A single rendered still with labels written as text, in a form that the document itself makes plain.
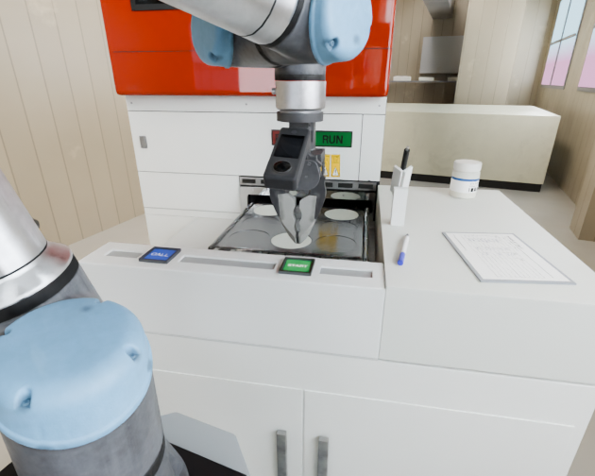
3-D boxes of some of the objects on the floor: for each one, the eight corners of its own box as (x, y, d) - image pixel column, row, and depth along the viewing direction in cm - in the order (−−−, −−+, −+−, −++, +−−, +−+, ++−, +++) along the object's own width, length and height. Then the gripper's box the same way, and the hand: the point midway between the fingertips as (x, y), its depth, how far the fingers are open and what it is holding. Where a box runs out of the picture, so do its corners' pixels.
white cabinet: (216, 394, 163) (196, 218, 131) (447, 427, 147) (488, 236, 116) (131, 569, 105) (59, 329, 73) (498, 653, 89) (609, 396, 57)
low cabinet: (541, 193, 453) (562, 116, 418) (352, 175, 535) (356, 110, 501) (520, 161, 623) (533, 105, 589) (379, 152, 705) (383, 102, 671)
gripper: (332, 110, 61) (328, 230, 69) (278, 109, 62) (280, 228, 70) (327, 114, 53) (323, 250, 61) (264, 112, 54) (269, 246, 63)
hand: (297, 238), depth 63 cm, fingers closed
